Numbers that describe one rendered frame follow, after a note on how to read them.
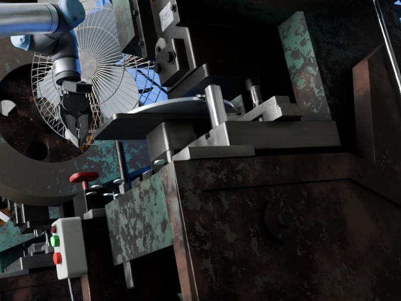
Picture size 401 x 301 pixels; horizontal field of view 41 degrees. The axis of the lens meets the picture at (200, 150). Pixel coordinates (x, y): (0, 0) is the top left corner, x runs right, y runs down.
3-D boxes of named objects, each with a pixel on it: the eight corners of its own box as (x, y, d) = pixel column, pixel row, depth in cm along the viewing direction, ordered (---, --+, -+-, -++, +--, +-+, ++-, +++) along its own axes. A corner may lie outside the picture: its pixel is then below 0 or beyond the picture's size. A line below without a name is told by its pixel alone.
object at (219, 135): (230, 150, 99) (224, 120, 101) (133, 205, 136) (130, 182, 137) (343, 146, 115) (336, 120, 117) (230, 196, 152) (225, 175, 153)
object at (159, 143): (123, 174, 104) (113, 110, 107) (99, 192, 115) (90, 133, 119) (228, 168, 117) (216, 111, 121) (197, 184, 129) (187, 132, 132)
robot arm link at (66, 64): (83, 58, 151) (54, 57, 147) (85, 73, 150) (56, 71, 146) (75, 69, 158) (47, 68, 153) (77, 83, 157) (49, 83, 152)
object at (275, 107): (281, 115, 105) (270, 67, 108) (234, 142, 119) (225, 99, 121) (304, 115, 108) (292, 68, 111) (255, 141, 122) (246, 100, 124)
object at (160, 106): (92, 146, 126) (91, 143, 126) (196, 143, 142) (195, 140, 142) (142, 98, 103) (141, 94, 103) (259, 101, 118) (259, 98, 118)
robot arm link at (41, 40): (30, 6, 138) (65, 18, 147) (6, 25, 145) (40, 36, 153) (34, 34, 137) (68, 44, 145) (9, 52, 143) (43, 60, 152)
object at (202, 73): (209, 85, 118) (204, 63, 119) (168, 117, 134) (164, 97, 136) (266, 87, 127) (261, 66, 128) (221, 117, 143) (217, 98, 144)
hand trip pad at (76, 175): (79, 200, 137) (74, 171, 139) (71, 205, 142) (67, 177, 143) (104, 197, 140) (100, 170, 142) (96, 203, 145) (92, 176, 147)
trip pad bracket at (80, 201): (94, 262, 130) (83, 184, 135) (82, 267, 138) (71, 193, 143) (117, 258, 133) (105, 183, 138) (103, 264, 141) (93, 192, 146)
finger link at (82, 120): (85, 151, 151) (80, 120, 153) (91, 145, 146) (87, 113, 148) (74, 151, 149) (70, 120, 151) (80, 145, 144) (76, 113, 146)
